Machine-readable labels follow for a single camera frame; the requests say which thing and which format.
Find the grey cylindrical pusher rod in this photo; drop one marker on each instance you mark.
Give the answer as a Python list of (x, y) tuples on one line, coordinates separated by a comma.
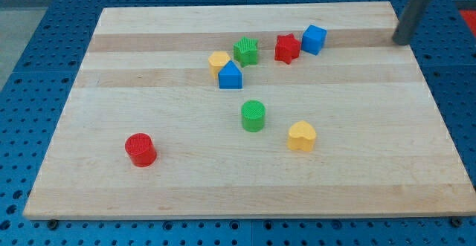
[(409, 21)]

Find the blue cube block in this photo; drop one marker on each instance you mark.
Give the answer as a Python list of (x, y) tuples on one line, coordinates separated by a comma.
[(313, 39)]

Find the red star block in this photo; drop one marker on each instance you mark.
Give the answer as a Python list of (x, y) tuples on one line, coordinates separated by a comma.
[(287, 48)]

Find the wooden board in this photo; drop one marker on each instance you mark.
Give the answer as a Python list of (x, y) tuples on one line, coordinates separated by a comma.
[(382, 148)]

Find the green star block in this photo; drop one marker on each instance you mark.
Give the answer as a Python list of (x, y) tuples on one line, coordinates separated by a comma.
[(246, 51)]

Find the yellow heart block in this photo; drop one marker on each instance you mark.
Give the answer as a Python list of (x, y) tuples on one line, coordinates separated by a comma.
[(301, 136)]

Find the green cylinder block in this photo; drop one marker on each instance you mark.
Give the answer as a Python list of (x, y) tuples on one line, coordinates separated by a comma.
[(253, 114)]

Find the blue pentagon house block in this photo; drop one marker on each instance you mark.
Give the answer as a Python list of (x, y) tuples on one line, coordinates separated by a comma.
[(230, 76)]

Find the yellow hexagon block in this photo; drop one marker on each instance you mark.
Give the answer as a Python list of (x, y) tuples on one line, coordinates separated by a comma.
[(216, 61)]

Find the black bolt front right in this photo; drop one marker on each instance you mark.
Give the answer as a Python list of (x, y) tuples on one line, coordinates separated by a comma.
[(456, 222)]

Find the black bolt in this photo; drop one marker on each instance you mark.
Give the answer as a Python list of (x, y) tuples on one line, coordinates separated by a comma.
[(456, 222), (52, 224)]

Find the red cylinder block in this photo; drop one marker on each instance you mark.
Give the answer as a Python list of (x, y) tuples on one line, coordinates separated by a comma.
[(140, 149)]

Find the black bolt front left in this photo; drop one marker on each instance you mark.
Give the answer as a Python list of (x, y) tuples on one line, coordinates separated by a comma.
[(52, 224)]

